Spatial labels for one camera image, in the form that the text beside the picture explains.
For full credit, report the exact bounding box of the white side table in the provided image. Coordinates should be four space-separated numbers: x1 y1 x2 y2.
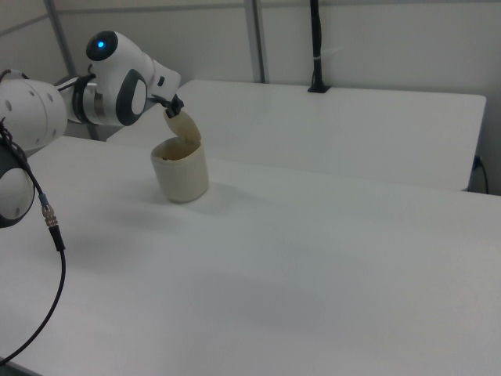
105 79 488 193

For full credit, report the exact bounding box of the black cable with metal connector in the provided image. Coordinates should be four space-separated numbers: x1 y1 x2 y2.
0 117 68 366

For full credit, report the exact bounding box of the black wall power cable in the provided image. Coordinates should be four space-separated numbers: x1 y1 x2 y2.
472 155 491 194

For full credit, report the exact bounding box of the black clamped camera pole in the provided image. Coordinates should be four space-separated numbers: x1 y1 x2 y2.
307 0 332 94

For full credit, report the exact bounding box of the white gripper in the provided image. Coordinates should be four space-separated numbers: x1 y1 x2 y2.
146 58 186 119

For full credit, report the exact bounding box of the cream trash bin with lid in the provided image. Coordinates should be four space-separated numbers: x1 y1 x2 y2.
150 110 211 204

